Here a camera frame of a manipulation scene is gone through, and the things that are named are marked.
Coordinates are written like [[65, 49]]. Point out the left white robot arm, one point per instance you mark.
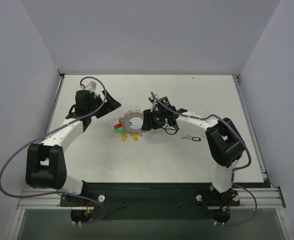
[[46, 165]]

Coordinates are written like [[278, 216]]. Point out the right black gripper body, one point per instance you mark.
[[149, 120]]

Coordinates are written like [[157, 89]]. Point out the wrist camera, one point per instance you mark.
[[154, 97], [91, 86]]

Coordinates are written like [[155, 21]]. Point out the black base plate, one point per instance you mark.
[[150, 201]]

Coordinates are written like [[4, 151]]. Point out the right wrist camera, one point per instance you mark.
[[154, 97]]

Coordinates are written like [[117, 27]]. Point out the yellow key tag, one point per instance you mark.
[[134, 137], [124, 137]]

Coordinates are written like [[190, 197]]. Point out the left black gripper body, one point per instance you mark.
[[101, 106]]

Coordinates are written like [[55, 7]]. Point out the red key tag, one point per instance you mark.
[[118, 125]]

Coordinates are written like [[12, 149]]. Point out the silver key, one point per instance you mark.
[[187, 137]]

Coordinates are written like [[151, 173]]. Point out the yellow key tag right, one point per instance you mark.
[[134, 137]]

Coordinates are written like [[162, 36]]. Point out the yellow key tag left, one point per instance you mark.
[[124, 137]]

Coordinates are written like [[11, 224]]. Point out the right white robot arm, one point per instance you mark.
[[222, 137]]

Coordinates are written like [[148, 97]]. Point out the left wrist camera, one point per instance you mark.
[[91, 86]]

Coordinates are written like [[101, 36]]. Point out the green key tag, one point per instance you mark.
[[118, 130]]

